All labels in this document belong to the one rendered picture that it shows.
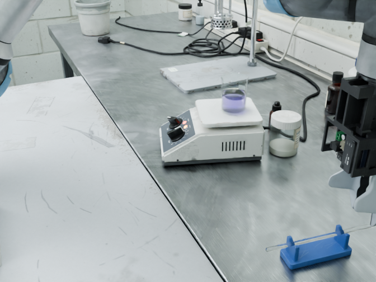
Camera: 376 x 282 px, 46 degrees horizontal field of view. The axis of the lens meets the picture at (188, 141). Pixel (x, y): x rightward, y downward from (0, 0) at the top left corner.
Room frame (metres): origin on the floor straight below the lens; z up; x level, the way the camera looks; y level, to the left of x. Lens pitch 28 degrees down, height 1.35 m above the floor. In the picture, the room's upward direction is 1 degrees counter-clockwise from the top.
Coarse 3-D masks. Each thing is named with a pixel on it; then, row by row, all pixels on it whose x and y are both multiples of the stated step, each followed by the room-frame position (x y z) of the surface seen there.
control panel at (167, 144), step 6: (186, 114) 0.84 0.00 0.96; (186, 120) 0.81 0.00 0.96; (162, 126) 0.84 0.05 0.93; (168, 126) 0.83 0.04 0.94; (192, 126) 0.77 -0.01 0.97; (162, 132) 0.82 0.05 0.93; (186, 132) 0.77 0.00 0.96; (192, 132) 0.75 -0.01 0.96; (162, 138) 0.79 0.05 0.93; (168, 138) 0.78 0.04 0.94; (186, 138) 0.74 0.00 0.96; (162, 144) 0.77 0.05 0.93; (168, 144) 0.75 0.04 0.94; (174, 144) 0.74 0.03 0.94
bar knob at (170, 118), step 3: (168, 117) 0.83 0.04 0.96; (171, 117) 0.82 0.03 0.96; (174, 117) 0.82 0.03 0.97; (168, 120) 0.83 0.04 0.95; (171, 120) 0.82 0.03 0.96; (174, 120) 0.81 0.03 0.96; (177, 120) 0.81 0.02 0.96; (180, 120) 0.82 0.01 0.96; (171, 123) 0.83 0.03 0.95; (174, 123) 0.82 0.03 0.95; (177, 123) 0.81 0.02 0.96; (180, 123) 0.81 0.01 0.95; (171, 126) 0.81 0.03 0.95; (174, 126) 0.81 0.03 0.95; (177, 126) 0.81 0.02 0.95
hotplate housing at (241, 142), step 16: (192, 112) 0.84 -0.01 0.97; (160, 128) 0.85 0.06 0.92; (208, 128) 0.76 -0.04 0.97; (224, 128) 0.76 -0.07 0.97; (240, 128) 0.76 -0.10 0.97; (256, 128) 0.75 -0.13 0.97; (192, 144) 0.73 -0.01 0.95; (208, 144) 0.74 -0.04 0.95; (224, 144) 0.74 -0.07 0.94; (240, 144) 0.74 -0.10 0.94; (256, 144) 0.74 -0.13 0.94; (176, 160) 0.73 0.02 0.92; (192, 160) 0.73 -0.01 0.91; (208, 160) 0.74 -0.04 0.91; (224, 160) 0.74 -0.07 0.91; (240, 160) 0.74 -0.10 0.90
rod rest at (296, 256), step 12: (336, 228) 0.50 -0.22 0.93; (288, 240) 0.48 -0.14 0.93; (324, 240) 0.50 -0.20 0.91; (336, 240) 0.50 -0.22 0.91; (348, 240) 0.48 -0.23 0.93; (288, 252) 0.47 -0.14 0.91; (300, 252) 0.48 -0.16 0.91; (312, 252) 0.48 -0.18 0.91; (324, 252) 0.48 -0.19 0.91; (336, 252) 0.48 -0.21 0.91; (348, 252) 0.48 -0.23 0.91; (288, 264) 0.46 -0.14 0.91; (300, 264) 0.46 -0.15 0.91; (312, 264) 0.46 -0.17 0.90
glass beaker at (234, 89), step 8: (232, 72) 0.83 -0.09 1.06; (240, 72) 0.82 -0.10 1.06; (224, 80) 0.82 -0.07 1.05; (232, 80) 0.82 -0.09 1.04; (240, 80) 0.82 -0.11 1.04; (224, 88) 0.78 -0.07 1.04; (232, 88) 0.77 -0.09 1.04; (240, 88) 0.78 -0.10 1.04; (224, 96) 0.78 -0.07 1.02; (232, 96) 0.77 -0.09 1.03; (240, 96) 0.78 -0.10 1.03; (224, 104) 0.78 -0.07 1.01; (232, 104) 0.77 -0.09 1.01; (240, 104) 0.78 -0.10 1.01; (224, 112) 0.78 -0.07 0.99; (232, 112) 0.78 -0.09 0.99; (240, 112) 0.78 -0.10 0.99
